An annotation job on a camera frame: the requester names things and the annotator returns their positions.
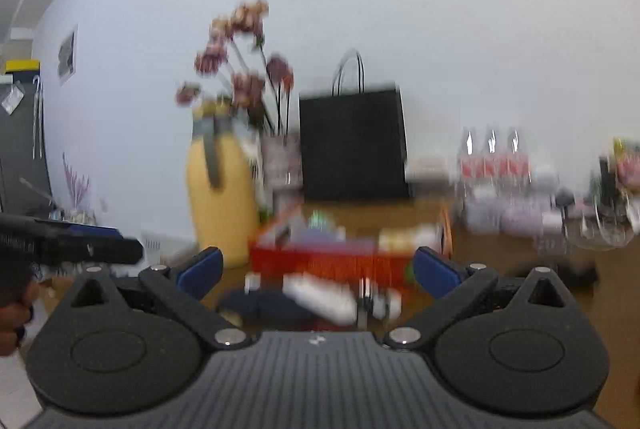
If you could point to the white flat box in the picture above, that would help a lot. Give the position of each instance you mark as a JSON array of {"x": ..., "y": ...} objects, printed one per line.
[{"x": 428, "y": 169}]

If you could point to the dark cabinet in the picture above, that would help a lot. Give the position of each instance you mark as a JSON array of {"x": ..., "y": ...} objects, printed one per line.
[{"x": 20, "y": 144}]

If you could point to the framed wall picture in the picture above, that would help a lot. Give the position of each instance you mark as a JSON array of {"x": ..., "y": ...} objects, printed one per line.
[{"x": 67, "y": 55}]

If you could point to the yellow plush toy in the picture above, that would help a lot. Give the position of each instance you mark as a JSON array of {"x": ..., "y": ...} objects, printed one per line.
[{"x": 407, "y": 240}]

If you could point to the yellow vase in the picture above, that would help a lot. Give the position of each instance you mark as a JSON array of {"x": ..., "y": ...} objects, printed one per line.
[{"x": 220, "y": 209}]

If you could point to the purple fluffy cloth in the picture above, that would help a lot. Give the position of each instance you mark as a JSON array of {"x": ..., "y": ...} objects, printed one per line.
[{"x": 522, "y": 216}]

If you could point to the black paper bag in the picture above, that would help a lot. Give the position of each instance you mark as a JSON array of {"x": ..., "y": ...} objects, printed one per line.
[{"x": 352, "y": 144}]

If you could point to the colourful snack bag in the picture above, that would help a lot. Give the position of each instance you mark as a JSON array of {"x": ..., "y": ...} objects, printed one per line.
[{"x": 627, "y": 164}]

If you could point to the patterned flower vase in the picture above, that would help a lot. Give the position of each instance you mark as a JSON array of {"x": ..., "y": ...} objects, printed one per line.
[{"x": 281, "y": 166}]

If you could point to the clear plastic bag green contents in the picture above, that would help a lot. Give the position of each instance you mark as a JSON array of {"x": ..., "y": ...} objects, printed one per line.
[{"x": 325, "y": 225}]

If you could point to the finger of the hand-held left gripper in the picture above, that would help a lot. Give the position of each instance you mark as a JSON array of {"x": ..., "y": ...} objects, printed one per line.
[
  {"x": 90, "y": 230},
  {"x": 100, "y": 251}
]

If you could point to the black cloth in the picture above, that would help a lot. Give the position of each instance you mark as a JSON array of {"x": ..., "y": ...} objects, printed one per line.
[{"x": 580, "y": 274}]

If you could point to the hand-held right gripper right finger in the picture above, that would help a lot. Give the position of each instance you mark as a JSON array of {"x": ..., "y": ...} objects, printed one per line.
[{"x": 437, "y": 276}]

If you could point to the white charger plug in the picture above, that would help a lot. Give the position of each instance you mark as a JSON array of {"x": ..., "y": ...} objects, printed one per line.
[{"x": 552, "y": 220}]

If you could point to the person's left hand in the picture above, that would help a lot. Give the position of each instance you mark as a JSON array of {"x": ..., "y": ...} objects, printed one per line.
[{"x": 12, "y": 329}]

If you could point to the dark blue pouch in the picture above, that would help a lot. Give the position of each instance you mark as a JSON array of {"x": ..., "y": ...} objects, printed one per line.
[{"x": 265, "y": 306}]

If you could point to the red cardboard box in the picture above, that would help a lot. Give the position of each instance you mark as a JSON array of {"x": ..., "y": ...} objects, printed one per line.
[{"x": 340, "y": 266}]

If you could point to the clear water bottle red label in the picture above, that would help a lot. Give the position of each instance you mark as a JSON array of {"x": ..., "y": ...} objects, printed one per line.
[
  {"x": 517, "y": 164},
  {"x": 493, "y": 164},
  {"x": 471, "y": 164}
]

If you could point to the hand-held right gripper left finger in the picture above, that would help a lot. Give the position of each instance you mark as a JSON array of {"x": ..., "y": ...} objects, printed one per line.
[{"x": 202, "y": 271}]

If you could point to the dried pink rose bouquet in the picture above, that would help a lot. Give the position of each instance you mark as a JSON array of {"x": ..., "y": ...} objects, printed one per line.
[{"x": 245, "y": 59}]

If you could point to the purple dried flower sprig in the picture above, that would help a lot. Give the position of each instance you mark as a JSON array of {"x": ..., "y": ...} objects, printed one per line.
[{"x": 76, "y": 184}]

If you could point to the white face brush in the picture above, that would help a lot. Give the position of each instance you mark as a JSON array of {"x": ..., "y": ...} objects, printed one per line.
[{"x": 330, "y": 299}]

